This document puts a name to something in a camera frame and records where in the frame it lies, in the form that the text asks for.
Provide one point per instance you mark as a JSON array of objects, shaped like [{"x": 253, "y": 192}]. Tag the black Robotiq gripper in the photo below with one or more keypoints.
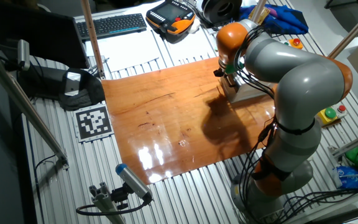
[{"x": 220, "y": 73}]

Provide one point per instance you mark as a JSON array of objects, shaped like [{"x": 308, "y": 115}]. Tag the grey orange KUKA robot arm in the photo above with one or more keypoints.
[{"x": 306, "y": 84}]

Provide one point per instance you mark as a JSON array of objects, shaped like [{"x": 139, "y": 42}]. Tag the white drawer cabinet housing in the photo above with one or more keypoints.
[{"x": 249, "y": 91}]

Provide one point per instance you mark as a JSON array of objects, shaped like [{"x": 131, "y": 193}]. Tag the black filament spool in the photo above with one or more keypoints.
[{"x": 219, "y": 12}]

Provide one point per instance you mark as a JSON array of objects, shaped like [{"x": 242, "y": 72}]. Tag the orange black teach pendant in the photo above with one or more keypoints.
[{"x": 169, "y": 15}]

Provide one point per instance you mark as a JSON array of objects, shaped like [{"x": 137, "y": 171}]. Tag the glossy wooden board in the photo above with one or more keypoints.
[{"x": 166, "y": 130}]

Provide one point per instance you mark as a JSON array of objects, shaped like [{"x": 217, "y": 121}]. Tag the orange button box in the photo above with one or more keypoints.
[{"x": 296, "y": 43}]

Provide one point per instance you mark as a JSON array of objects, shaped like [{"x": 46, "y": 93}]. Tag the blue cloth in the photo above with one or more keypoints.
[{"x": 287, "y": 21}]

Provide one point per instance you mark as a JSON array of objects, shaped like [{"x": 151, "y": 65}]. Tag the white paper sheet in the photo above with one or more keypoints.
[{"x": 126, "y": 49}]

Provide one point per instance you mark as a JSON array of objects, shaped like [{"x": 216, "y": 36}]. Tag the yellow grey button box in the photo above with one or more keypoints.
[{"x": 329, "y": 114}]

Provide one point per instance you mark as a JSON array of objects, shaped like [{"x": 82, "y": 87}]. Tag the black computer keyboard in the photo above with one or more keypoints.
[{"x": 110, "y": 25}]

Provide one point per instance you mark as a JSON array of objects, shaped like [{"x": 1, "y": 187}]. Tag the black fabric bag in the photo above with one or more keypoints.
[{"x": 85, "y": 93}]

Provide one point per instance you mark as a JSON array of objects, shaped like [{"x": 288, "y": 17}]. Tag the black white fiducial marker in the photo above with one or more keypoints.
[{"x": 93, "y": 123}]

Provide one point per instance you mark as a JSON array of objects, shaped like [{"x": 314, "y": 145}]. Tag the blue plastic bag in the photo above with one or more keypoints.
[{"x": 350, "y": 177}]

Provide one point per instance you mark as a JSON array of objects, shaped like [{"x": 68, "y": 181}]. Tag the black computer monitor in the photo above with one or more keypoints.
[{"x": 42, "y": 34}]

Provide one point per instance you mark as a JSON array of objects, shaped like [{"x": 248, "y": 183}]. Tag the thin metal frame post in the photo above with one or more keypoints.
[{"x": 258, "y": 11}]

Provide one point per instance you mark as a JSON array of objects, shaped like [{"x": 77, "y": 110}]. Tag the wood-coloured upright post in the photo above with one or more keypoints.
[{"x": 90, "y": 31}]

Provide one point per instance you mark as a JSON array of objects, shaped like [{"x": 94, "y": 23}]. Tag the grey camera blue end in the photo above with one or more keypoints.
[{"x": 132, "y": 180}]

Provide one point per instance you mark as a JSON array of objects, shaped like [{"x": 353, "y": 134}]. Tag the slanted metal frame post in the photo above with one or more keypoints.
[{"x": 353, "y": 31}]

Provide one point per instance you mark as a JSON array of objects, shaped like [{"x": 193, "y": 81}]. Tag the grey aluminium frame beam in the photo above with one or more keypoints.
[
  {"x": 356, "y": 141},
  {"x": 26, "y": 107}
]

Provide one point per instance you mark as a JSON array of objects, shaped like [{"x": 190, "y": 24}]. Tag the aluminium profile camera mount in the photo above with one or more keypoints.
[{"x": 104, "y": 202}]

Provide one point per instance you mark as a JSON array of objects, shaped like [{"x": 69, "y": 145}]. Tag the small grey depth camera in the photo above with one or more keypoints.
[{"x": 23, "y": 53}]

